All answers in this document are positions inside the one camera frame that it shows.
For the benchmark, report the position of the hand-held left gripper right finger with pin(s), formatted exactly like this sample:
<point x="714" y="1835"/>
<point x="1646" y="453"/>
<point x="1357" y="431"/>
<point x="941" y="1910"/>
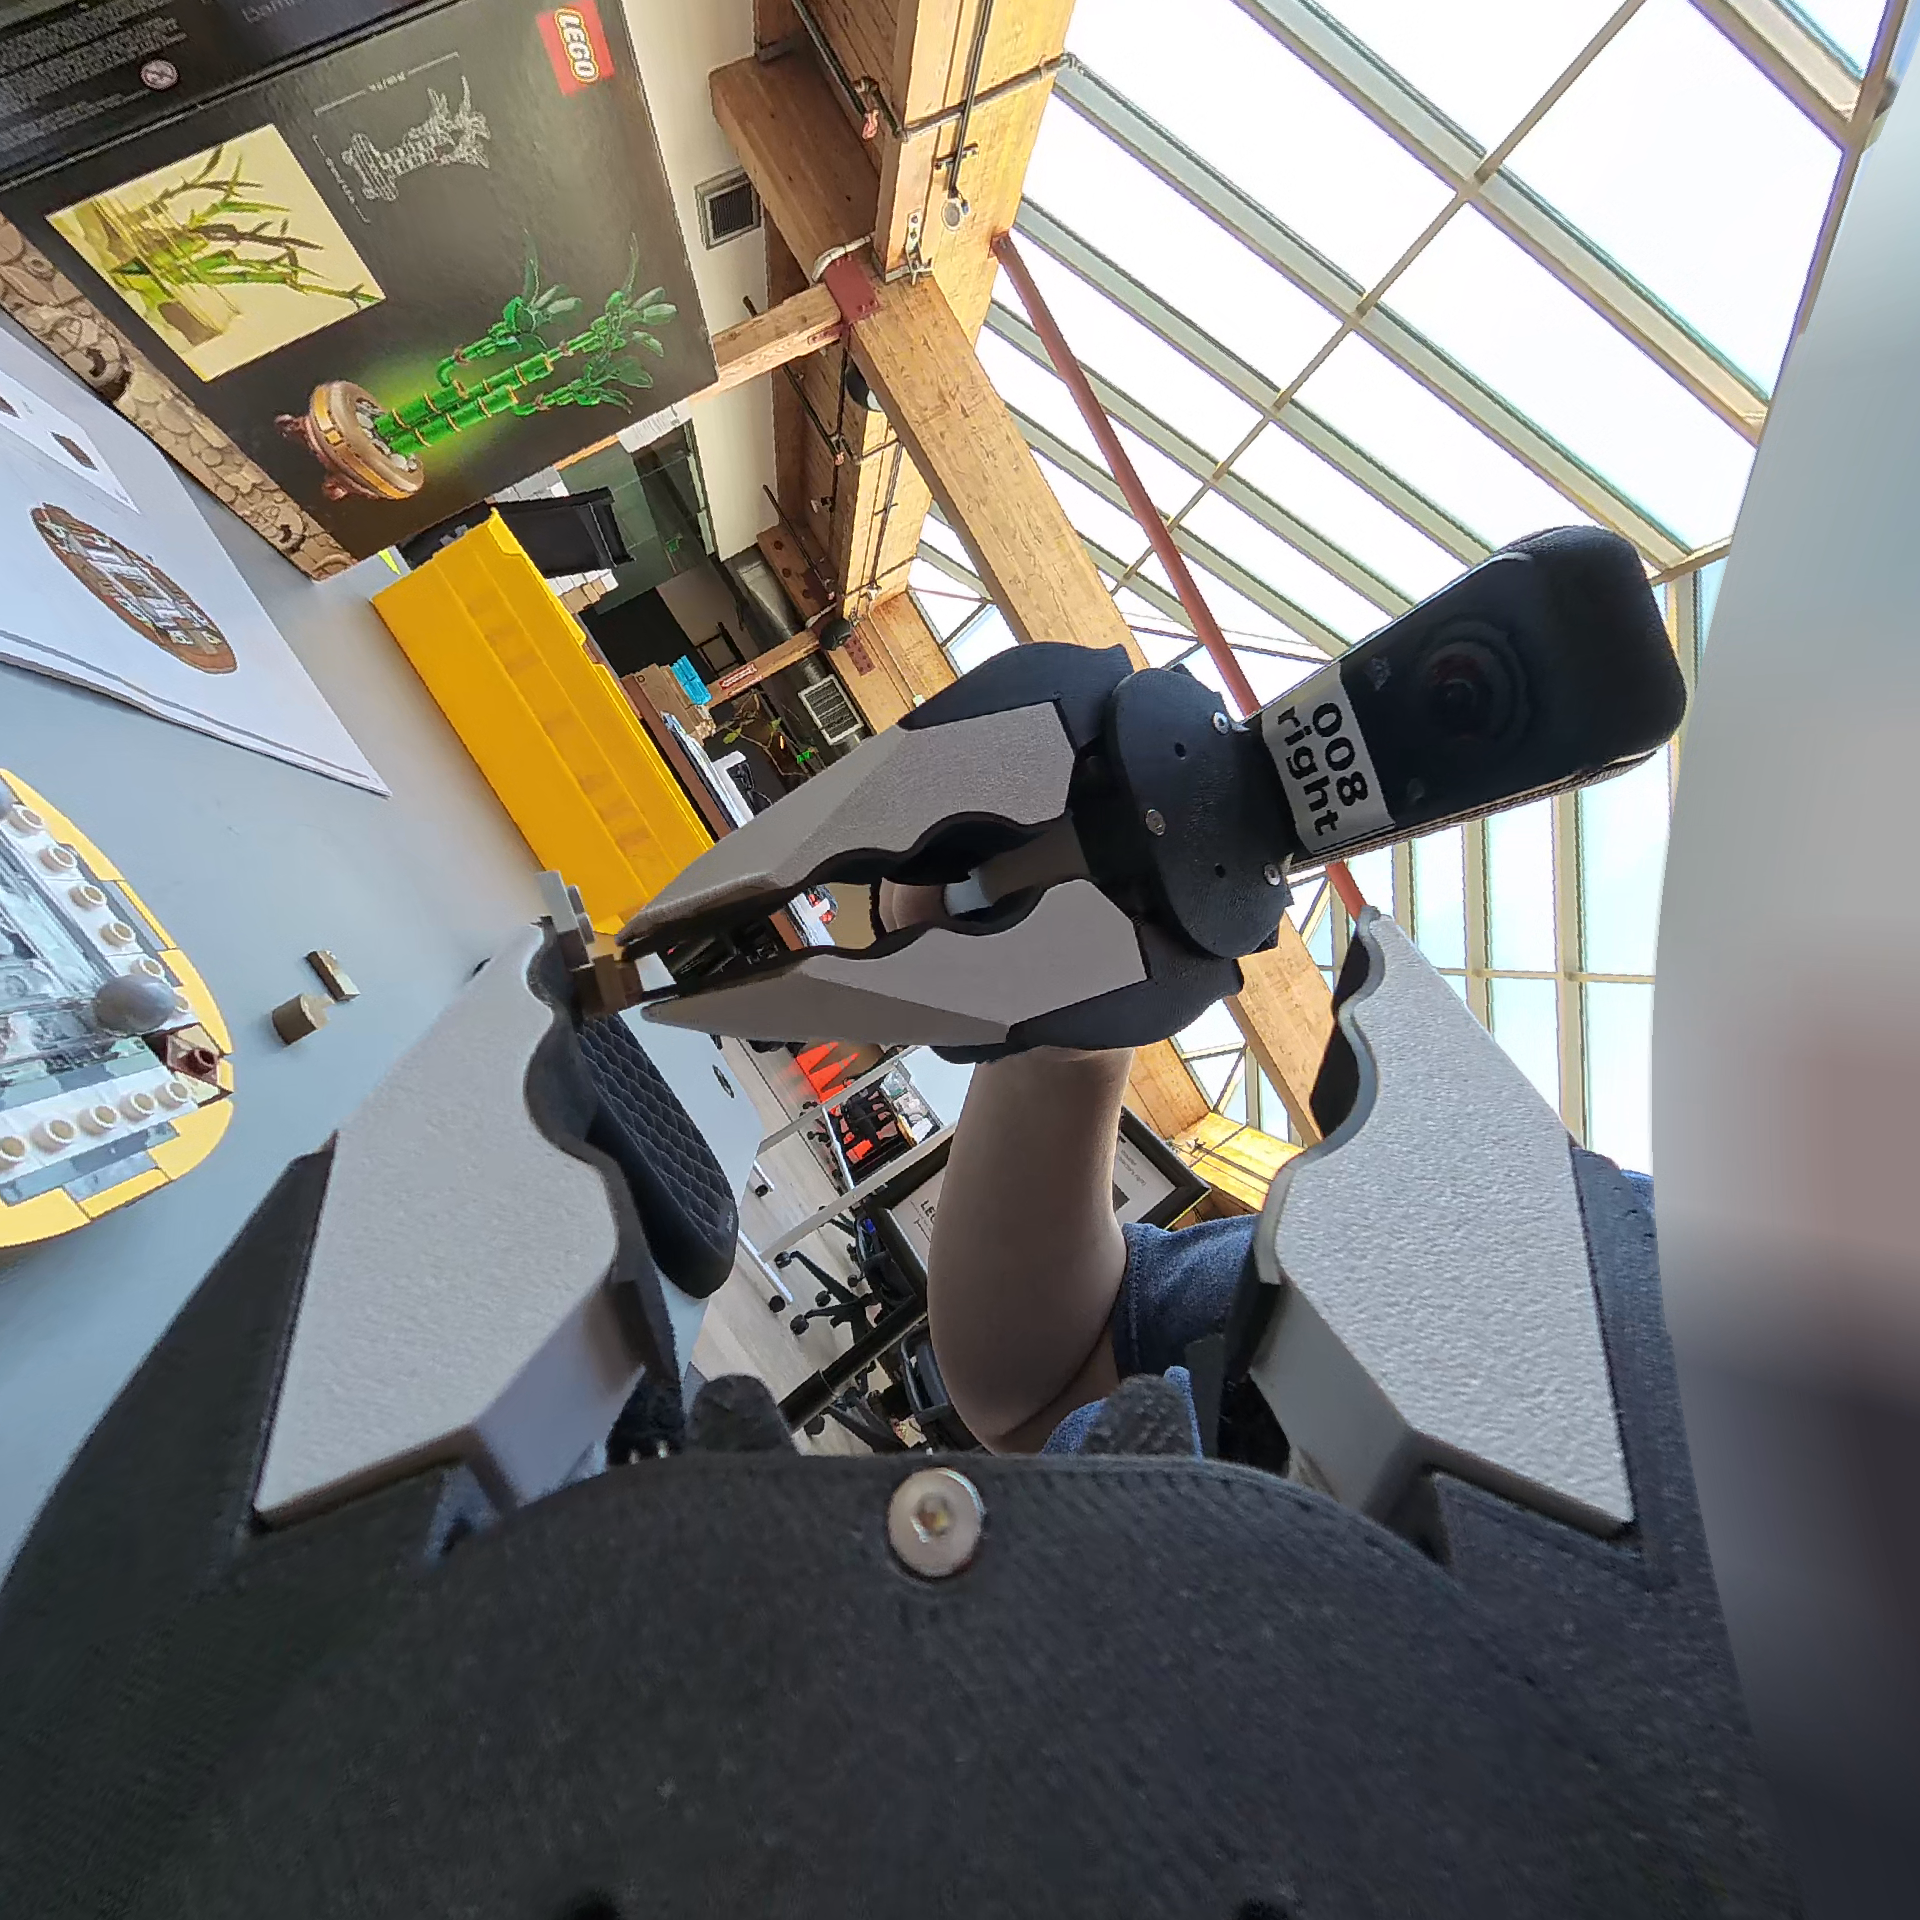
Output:
<point x="1440" y="1261"/>

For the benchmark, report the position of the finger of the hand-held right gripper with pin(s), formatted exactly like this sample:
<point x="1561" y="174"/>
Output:
<point x="961" y="975"/>
<point x="915" y="780"/>

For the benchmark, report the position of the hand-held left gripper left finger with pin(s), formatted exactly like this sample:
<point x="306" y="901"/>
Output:
<point x="451" y="1231"/>

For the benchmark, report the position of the small gold lego piece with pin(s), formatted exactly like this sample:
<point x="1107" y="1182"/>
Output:
<point x="608" y="986"/>
<point x="337" y="975"/>
<point x="301" y="1018"/>

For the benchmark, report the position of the small grey lego plate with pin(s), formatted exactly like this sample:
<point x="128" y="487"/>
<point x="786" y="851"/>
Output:
<point x="566" y="909"/>

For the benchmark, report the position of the person's right forearm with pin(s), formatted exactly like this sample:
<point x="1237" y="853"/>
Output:
<point x="1026" y="1244"/>

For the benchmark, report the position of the round gold lego base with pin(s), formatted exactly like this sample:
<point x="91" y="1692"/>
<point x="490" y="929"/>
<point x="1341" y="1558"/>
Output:
<point x="89" y="962"/>

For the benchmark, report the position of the lego instruction booklet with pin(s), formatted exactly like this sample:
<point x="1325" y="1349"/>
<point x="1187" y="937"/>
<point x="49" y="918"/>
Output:
<point x="224" y="706"/>

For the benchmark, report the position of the black lego box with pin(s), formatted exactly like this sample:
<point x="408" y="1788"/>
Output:
<point x="451" y="225"/>

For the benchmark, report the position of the person's right hand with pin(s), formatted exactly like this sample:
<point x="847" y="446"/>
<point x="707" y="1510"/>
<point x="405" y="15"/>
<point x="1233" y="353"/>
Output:
<point x="909" y="918"/>

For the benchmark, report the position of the black honeycomb wrist rest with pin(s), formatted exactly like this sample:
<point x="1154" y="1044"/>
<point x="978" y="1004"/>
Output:
<point x="661" y="1156"/>

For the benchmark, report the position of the white desk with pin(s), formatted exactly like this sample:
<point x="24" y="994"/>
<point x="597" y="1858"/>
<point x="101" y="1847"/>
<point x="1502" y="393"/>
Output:
<point x="818" y="1186"/>

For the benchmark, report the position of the black office chair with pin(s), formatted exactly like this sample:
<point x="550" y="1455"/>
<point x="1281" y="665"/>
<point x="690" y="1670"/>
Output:
<point x="862" y="1307"/>

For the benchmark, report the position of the wooden ceiling beam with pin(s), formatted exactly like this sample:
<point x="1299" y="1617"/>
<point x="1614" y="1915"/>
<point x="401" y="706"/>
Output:
<point x="975" y="436"/>

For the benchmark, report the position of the red pipe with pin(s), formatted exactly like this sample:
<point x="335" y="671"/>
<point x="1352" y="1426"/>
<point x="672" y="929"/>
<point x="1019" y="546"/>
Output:
<point x="1109" y="436"/>

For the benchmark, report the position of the yellow plastic bin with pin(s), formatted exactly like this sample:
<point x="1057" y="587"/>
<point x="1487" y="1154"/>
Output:
<point x="523" y="706"/>

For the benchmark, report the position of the glass skylight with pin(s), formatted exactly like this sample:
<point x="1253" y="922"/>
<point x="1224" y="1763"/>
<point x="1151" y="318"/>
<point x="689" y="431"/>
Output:
<point x="1424" y="300"/>

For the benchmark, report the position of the brown patterned strip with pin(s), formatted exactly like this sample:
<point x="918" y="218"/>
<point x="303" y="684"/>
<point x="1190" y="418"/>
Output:
<point x="182" y="436"/>

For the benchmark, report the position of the wall vent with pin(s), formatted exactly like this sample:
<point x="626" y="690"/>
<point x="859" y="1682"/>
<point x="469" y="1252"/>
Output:
<point x="727" y="206"/>

